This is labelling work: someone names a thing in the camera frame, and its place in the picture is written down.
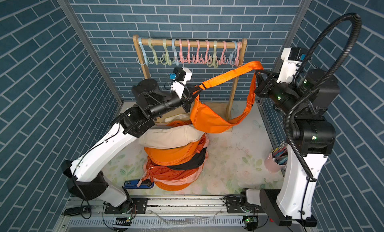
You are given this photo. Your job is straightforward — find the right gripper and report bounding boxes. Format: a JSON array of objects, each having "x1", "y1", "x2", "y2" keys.
[{"x1": 252, "y1": 70, "x2": 296, "y2": 120}]

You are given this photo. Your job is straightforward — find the dark red-orange bag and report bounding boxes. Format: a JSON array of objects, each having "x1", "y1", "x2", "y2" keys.
[{"x1": 140, "y1": 159, "x2": 204, "y2": 182}]

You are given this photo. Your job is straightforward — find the large pink sling bag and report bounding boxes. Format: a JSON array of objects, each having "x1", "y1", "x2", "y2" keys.
[{"x1": 154, "y1": 171, "x2": 201, "y2": 187}]

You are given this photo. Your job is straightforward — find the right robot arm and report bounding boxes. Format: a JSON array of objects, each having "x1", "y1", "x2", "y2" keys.
[{"x1": 244, "y1": 13, "x2": 362, "y2": 229}]

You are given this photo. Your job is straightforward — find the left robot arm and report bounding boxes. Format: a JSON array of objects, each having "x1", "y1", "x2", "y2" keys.
[{"x1": 61, "y1": 79, "x2": 201, "y2": 214}]

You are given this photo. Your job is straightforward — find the green hook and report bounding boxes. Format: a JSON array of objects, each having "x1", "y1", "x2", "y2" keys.
[
  {"x1": 161, "y1": 38, "x2": 172, "y2": 65},
  {"x1": 148, "y1": 38, "x2": 159, "y2": 65},
  {"x1": 208, "y1": 40, "x2": 219, "y2": 68}
]

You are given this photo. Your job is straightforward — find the light blue eleventh hook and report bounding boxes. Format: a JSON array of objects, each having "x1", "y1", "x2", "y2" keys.
[{"x1": 227, "y1": 41, "x2": 238, "y2": 66}]

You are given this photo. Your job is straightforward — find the pink rightmost hook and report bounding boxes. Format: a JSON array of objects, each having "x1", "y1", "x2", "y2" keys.
[{"x1": 235, "y1": 42, "x2": 242, "y2": 66}]

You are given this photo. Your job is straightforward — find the wooden hanging rack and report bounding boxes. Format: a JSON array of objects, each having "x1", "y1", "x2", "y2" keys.
[{"x1": 132, "y1": 34, "x2": 249, "y2": 132}]

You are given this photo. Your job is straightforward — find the pink pen cup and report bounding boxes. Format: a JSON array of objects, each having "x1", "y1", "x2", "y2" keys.
[{"x1": 264, "y1": 142, "x2": 288, "y2": 174}]

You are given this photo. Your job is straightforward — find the blue black stapler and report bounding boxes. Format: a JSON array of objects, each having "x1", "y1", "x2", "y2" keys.
[{"x1": 123, "y1": 179, "x2": 155, "y2": 190}]

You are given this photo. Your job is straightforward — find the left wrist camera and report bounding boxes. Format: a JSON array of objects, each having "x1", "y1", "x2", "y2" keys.
[{"x1": 169, "y1": 67, "x2": 192, "y2": 98}]

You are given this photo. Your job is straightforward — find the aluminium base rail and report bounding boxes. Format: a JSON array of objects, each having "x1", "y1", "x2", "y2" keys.
[{"x1": 53, "y1": 195, "x2": 305, "y2": 232}]

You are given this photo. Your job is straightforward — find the black remote on rail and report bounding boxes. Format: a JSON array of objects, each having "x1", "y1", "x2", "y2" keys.
[{"x1": 62, "y1": 206, "x2": 92, "y2": 217}]

